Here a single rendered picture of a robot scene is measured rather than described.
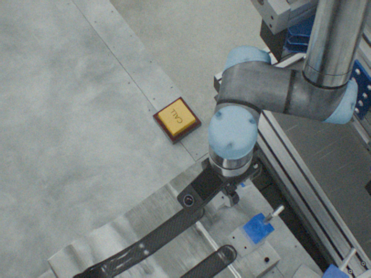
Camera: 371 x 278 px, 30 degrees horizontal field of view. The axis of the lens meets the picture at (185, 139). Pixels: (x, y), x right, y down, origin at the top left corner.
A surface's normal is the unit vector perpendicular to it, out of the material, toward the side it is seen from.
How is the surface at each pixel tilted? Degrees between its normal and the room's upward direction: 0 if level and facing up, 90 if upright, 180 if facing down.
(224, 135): 1
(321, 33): 70
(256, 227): 44
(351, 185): 0
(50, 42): 0
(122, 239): 23
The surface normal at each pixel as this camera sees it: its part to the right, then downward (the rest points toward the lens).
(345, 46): 0.24, 0.67
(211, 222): -0.03, -0.33
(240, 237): -0.58, 0.15
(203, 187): -0.46, 0.01
